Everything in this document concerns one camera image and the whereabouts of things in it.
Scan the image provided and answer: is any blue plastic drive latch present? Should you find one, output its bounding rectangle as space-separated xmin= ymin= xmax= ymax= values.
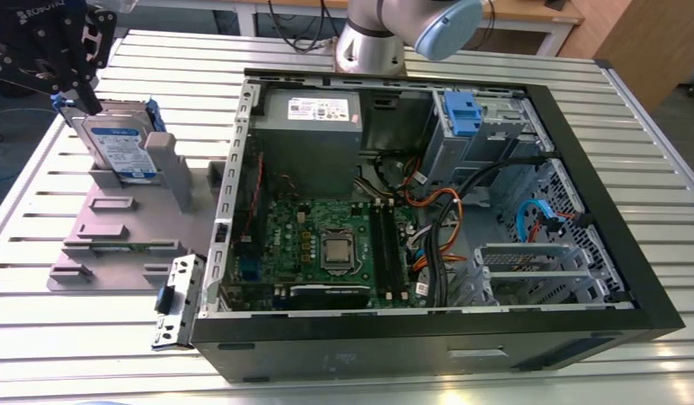
xmin=444 ymin=91 xmax=484 ymax=137

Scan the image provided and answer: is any CPU socket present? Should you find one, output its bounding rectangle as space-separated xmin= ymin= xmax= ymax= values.
xmin=316 ymin=227 xmax=360 ymax=278

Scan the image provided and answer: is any grey power supply unit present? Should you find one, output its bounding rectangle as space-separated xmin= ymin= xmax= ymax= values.
xmin=250 ymin=89 xmax=364 ymax=200

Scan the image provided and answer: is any black open PC case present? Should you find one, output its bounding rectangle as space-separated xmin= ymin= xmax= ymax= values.
xmin=192 ymin=66 xmax=686 ymax=384

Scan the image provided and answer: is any wooden cabinet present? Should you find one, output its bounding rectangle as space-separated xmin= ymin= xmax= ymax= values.
xmin=558 ymin=0 xmax=694 ymax=111

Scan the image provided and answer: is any green RAM stick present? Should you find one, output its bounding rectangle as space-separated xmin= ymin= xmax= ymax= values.
xmin=91 ymin=242 xmax=178 ymax=254

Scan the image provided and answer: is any grey metal drive cage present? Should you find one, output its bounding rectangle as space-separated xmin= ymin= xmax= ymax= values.
xmin=423 ymin=87 xmax=554 ymax=199

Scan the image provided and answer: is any blue expansion slot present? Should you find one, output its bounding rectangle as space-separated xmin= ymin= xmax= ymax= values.
xmin=238 ymin=255 xmax=263 ymax=282

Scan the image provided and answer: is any thin red wire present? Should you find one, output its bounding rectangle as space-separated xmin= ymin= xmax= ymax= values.
xmin=240 ymin=151 xmax=267 ymax=244

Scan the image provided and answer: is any black RAM slot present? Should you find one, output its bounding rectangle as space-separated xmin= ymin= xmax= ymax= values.
xmin=383 ymin=198 xmax=410 ymax=301
xmin=371 ymin=198 xmax=398 ymax=303

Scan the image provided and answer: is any orange wire bundle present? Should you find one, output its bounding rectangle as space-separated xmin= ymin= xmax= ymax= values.
xmin=406 ymin=189 xmax=467 ymax=271

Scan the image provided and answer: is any silver CPU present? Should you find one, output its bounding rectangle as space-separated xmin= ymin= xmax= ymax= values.
xmin=322 ymin=239 xmax=355 ymax=266

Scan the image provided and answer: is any metal card retention bracket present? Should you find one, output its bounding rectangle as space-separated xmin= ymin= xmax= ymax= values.
xmin=150 ymin=254 xmax=206 ymax=350

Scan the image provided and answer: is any black graphics card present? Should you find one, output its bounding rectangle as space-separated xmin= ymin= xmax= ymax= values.
xmin=272 ymin=284 xmax=372 ymax=311

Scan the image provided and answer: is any hard disk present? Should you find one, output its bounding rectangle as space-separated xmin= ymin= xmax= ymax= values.
xmin=49 ymin=89 xmax=170 ymax=185

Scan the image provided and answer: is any green motherboard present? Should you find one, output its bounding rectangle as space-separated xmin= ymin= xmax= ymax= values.
xmin=222 ymin=197 xmax=422 ymax=311

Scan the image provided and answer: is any grey plastic parts rack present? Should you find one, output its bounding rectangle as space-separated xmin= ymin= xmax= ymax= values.
xmin=47 ymin=130 xmax=230 ymax=293

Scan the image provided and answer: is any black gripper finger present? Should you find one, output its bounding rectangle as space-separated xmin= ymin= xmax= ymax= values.
xmin=0 ymin=44 xmax=104 ymax=116
xmin=69 ymin=12 xmax=119 ymax=105

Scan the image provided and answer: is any red disk wire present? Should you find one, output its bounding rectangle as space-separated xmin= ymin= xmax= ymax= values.
xmin=553 ymin=210 xmax=597 ymax=231

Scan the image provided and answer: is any blue disk wire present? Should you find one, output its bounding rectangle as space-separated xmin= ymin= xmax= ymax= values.
xmin=515 ymin=200 xmax=557 ymax=245

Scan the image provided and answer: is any wooden desk with white frame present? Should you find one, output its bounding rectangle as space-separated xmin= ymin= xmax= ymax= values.
xmin=234 ymin=0 xmax=585 ymax=58

